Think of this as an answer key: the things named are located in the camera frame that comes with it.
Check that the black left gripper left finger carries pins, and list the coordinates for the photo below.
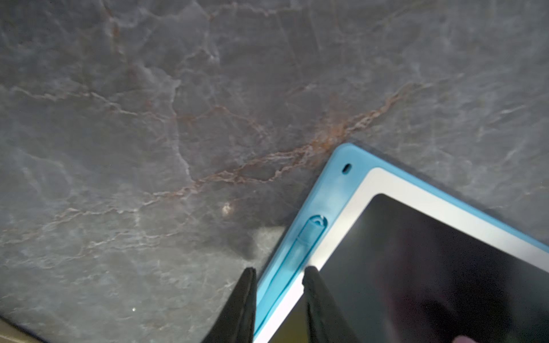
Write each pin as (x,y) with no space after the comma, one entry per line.
(235,324)

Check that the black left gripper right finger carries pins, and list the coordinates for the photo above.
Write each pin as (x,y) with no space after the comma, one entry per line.
(325,321)

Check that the large blue drawing tablet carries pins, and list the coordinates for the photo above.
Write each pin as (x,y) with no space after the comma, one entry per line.
(407,262)

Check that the pink microfiber cloth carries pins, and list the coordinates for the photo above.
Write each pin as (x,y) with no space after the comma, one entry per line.
(463,339)

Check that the blue stylus pen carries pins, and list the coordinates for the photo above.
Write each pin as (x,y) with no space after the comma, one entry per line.
(290,256)

